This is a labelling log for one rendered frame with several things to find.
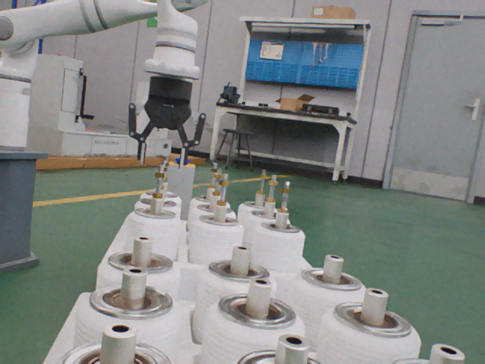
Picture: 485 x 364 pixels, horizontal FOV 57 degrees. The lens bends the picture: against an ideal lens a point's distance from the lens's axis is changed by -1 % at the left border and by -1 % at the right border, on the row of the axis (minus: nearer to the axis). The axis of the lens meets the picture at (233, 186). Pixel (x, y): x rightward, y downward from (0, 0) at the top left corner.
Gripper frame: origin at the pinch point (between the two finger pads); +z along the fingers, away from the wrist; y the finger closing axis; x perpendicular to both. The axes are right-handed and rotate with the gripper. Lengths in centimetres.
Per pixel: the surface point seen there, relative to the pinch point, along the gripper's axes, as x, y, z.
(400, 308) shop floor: -29, -69, 35
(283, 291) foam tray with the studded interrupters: 8.1, -23.6, 19.9
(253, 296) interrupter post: 42.4, -10.4, 8.4
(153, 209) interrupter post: 1.1, 0.5, 9.2
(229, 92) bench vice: -455, -63, -54
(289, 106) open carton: -450, -137, -47
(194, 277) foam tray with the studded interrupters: 7.9, -7.8, 18.9
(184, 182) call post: -37.2, -6.0, 8.3
